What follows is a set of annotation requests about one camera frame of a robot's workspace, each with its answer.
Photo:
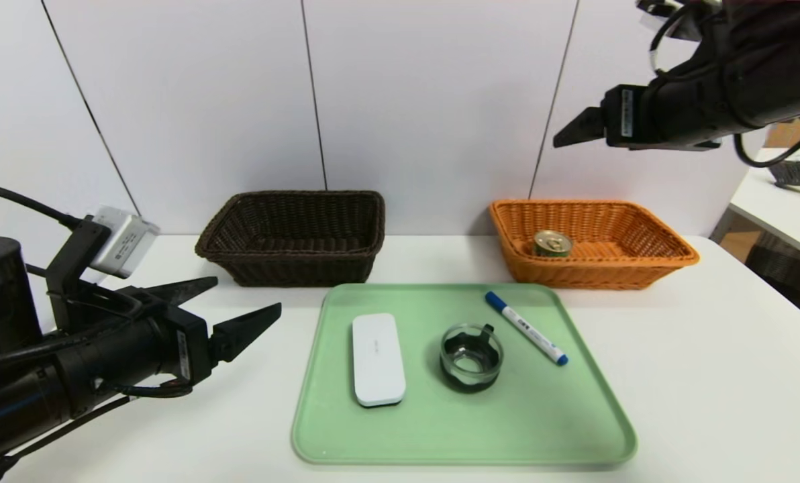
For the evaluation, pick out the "small glass cup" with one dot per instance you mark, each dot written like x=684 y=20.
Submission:
x=470 y=377

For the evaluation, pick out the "black left camera bracket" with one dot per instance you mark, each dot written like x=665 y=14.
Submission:
x=71 y=268

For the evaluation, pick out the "dark wicker chair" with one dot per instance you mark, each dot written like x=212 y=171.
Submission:
x=792 y=278

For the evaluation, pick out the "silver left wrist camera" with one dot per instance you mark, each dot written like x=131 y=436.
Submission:
x=126 y=241

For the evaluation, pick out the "orange wicker basket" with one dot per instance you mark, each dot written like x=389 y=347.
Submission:
x=608 y=273

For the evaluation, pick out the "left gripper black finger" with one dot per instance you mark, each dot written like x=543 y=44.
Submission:
x=239 y=332
x=182 y=292

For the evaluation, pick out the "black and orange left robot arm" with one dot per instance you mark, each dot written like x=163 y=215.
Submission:
x=37 y=376

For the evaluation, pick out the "tin can with gold lid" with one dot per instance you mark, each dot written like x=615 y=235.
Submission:
x=552 y=245

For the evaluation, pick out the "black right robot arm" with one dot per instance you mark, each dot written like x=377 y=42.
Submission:
x=762 y=60

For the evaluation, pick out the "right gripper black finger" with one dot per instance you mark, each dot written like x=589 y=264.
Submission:
x=584 y=131

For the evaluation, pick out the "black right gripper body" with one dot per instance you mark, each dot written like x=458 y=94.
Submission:
x=623 y=115

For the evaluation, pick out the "white rectangular eraser case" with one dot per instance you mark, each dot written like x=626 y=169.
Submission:
x=377 y=355

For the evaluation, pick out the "blue and white marker pen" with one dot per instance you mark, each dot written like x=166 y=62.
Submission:
x=525 y=329

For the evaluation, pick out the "light green plastic tray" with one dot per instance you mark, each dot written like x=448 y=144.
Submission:
x=440 y=424

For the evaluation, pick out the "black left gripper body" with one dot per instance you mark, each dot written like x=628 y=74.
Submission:
x=188 y=350

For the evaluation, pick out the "dark brown wicker basket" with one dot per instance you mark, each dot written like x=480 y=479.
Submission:
x=292 y=270

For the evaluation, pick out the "wooden shelf unit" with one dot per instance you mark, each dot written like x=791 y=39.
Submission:
x=792 y=137

